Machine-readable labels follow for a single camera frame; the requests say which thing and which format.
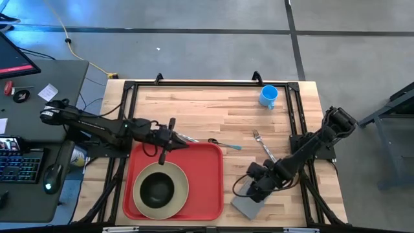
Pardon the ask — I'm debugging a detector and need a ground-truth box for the dark metal stand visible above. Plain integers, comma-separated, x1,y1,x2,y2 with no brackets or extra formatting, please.
357,82,414,191

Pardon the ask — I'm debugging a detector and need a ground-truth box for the smartphone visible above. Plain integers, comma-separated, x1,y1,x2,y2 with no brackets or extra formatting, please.
0,135,26,153

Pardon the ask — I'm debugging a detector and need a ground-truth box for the silver spoon teal handle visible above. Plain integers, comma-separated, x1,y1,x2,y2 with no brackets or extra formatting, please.
208,138,243,151

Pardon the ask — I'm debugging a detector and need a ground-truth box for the backlit black keyboard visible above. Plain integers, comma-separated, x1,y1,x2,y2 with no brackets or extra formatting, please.
0,149,45,184

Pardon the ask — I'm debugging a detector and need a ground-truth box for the silver fork teal handle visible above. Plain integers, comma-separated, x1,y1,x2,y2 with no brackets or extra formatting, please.
252,129,278,162

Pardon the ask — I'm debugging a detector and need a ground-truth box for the yellow extension cable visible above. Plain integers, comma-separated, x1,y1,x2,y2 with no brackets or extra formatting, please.
43,0,119,80

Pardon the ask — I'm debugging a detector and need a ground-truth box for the white paper note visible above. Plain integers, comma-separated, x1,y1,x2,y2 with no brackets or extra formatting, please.
37,83,60,103

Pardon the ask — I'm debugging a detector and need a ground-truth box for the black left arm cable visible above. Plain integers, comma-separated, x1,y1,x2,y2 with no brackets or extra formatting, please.
142,142,160,159

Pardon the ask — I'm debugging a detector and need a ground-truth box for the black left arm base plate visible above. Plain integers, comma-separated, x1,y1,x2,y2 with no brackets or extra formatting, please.
84,137,131,159

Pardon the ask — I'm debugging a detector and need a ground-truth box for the grey cloth napkin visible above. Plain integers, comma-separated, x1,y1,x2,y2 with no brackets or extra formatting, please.
230,177,270,221

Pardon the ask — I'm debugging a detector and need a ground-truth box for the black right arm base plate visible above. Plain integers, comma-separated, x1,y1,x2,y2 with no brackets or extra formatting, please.
289,131,338,160

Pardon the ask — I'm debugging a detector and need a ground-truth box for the printed can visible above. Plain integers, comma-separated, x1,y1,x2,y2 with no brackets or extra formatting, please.
69,145,89,168

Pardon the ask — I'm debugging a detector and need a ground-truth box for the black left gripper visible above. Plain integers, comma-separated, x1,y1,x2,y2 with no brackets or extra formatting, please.
142,118,190,165

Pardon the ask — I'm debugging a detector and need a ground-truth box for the black desk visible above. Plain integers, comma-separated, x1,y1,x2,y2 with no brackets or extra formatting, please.
0,59,90,224

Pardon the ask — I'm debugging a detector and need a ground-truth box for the beige plate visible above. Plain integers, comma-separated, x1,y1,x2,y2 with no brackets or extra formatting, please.
133,161,190,220

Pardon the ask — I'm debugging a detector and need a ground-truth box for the blue mug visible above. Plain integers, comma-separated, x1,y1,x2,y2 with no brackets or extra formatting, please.
258,85,279,110

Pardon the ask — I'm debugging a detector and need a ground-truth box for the desk monitor red stripe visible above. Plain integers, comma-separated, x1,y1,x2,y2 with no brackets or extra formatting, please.
0,31,42,80

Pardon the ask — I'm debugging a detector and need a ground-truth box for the silver knife teal handle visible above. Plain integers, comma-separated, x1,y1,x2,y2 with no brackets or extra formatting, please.
177,132,200,144

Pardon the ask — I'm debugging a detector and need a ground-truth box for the black bowl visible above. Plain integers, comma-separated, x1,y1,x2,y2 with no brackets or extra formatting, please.
139,172,175,209

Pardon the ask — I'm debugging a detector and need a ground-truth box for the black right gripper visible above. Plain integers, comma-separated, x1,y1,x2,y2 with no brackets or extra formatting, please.
246,160,282,203

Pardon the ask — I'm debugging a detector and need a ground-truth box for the black computer mouse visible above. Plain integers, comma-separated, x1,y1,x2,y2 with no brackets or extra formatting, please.
43,162,64,195

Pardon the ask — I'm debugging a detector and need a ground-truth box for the black table rig frame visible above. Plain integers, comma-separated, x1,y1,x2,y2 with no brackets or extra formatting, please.
74,71,349,227

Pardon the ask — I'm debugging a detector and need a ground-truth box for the black round disc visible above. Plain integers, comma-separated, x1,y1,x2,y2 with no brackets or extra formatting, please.
12,89,31,104

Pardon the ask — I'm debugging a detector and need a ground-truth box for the red plastic tray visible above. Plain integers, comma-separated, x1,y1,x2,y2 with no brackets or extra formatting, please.
122,142,224,221

